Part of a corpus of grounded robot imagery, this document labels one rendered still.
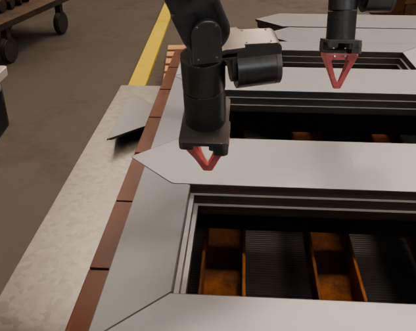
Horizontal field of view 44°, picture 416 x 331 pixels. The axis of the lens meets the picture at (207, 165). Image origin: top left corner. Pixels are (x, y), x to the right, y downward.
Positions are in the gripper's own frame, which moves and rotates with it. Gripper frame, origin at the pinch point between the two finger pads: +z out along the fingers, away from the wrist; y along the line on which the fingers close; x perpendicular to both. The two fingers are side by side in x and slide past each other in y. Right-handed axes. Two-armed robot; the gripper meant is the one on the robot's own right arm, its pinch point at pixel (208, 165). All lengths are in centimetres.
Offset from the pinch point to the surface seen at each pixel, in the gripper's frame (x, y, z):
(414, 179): -35.1, 9.8, 11.2
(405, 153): -35.9, 19.3, 13.7
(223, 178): -1.9, 7.3, 10.2
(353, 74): -33, 62, 25
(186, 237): 2.9, -7.6, 8.1
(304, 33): -23, 104, 37
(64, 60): 146, 290, 172
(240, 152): -4.4, 17.1, 12.8
